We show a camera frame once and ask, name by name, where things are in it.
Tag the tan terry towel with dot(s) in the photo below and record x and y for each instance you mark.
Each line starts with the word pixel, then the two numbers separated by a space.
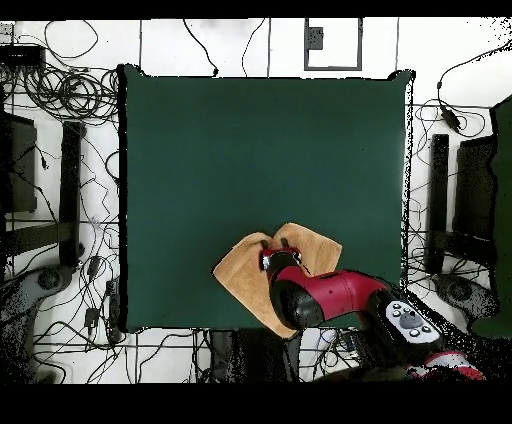
pixel 244 276

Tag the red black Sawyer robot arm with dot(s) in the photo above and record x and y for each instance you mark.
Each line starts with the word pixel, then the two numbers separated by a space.
pixel 336 292

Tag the flat black device box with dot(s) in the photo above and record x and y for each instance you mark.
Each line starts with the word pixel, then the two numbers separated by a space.
pixel 22 56

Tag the black power strip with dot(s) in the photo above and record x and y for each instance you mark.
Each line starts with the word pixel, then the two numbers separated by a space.
pixel 350 344

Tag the dark green table cloth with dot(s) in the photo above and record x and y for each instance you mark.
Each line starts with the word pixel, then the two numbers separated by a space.
pixel 180 160

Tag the long black stand bar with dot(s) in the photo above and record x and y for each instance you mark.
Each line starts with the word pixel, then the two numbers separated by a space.
pixel 438 192
pixel 71 192

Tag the small black adapter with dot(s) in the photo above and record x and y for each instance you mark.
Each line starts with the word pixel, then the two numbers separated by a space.
pixel 94 266
pixel 91 317

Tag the black stand crossbar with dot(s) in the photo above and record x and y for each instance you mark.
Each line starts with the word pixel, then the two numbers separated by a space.
pixel 32 238
pixel 468 248

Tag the large black box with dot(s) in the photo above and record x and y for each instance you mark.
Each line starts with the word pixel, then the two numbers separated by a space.
pixel 476 188
pixel 18 168

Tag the small gray floor plate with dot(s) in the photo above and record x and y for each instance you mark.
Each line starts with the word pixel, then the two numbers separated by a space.
pixel 315 39

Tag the black power adapter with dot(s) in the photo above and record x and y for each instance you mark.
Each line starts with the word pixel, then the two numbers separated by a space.
pixel 450 118

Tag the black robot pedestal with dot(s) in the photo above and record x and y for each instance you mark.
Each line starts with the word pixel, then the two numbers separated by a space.
pixel 248 356

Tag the gray floor frame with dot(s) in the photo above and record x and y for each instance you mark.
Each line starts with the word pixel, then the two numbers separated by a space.
pixel 332 68

